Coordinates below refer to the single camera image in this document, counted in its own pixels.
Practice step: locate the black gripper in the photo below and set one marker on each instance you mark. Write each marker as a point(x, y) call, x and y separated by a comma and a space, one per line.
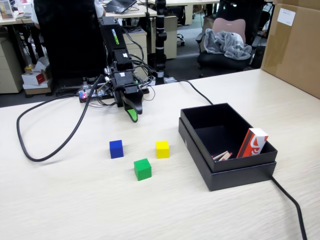
point(123, 80)

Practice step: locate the green wooden cube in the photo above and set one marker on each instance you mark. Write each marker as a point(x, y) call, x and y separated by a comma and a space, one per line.
point(142, 170)

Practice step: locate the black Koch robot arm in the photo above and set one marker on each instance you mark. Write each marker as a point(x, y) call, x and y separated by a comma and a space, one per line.
point(111, 35)

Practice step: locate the blue wooden cube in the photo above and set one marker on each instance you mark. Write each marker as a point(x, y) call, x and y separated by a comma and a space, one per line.
point(116, 149)

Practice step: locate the yellow wooden cube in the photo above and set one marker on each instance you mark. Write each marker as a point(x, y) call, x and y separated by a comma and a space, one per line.
point(162, 149)

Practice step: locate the robot controller circuit board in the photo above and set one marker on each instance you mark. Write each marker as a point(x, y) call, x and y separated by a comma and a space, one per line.
point(92, 94)

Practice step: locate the beige drawer cabinet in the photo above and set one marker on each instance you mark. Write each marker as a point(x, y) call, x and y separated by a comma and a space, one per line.
point(137, 50)
point(171, 37)
point(8, 65)

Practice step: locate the black pole white bands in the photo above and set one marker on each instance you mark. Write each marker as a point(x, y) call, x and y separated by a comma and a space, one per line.
point(160, 45)

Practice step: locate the thin black stand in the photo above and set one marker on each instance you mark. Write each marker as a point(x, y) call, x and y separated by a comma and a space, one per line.
point(148, 25)

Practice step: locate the black open cardboard box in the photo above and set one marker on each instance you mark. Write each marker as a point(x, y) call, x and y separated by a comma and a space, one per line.
point(225, 120)

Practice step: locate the black high-back office chair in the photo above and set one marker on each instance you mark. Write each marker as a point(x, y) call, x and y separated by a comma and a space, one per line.
point(70, 40)

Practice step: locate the wooden match red tip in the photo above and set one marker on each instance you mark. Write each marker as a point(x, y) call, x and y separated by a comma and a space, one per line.
point(226, 155)
point(220, 154)
point(225, 158)

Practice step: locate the flat brown cardboard box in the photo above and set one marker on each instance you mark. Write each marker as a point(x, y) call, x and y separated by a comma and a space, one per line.
point(37, 90)

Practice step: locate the open white small box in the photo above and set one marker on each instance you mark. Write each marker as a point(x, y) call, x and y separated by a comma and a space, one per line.
point(42, 65)

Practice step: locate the person in white shirt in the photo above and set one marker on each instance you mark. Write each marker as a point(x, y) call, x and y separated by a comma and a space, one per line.
point(100, 12)

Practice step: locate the black laptop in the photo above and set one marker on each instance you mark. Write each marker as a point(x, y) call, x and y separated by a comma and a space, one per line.
point(118, 5)

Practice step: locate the white and red small box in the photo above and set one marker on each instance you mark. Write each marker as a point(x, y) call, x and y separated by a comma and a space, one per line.
point(33, 78)

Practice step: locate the grey blanket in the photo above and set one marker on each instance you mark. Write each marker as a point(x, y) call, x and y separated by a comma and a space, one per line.
point(225, 43)

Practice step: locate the red and white matchbox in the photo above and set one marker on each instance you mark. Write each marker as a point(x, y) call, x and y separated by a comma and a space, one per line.
point(252, 143)

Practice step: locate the office chair with grey blanket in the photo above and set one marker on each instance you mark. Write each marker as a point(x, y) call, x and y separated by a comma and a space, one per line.
point(228, 25)

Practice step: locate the framed picture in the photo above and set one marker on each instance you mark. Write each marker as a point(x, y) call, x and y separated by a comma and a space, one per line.
point(6, 9)

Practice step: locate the large brown cardboard box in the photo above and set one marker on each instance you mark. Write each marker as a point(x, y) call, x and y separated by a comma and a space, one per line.
point(295, 55)

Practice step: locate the white paper label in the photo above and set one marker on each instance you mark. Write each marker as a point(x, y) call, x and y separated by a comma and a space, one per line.
point(286, 17)

